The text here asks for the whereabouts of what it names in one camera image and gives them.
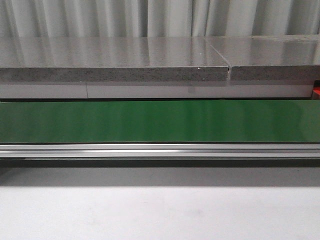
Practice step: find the green conveyor belt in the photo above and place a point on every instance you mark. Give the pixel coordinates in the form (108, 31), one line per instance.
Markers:
(156, 121)

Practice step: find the grey stone slab right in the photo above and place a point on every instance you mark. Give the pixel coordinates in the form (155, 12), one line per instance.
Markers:
(284, 58)

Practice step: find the grey stone slab left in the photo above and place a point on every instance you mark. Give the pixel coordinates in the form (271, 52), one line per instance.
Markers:
(110, 59)

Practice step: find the grey stone slab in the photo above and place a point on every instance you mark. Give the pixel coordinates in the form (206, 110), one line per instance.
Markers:
(284, 58)
(110, 59)

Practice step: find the red plastic tray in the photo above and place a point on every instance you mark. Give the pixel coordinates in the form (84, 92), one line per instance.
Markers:
(316, 93)

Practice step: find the white curtain backdrop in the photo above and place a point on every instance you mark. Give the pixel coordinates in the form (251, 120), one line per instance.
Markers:
(158, 18)

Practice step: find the aluminium conveyor side rail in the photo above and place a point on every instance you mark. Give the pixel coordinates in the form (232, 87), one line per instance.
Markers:
(162, 150)

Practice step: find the white base panel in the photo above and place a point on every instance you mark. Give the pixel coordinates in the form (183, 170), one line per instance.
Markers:
(156, 90)

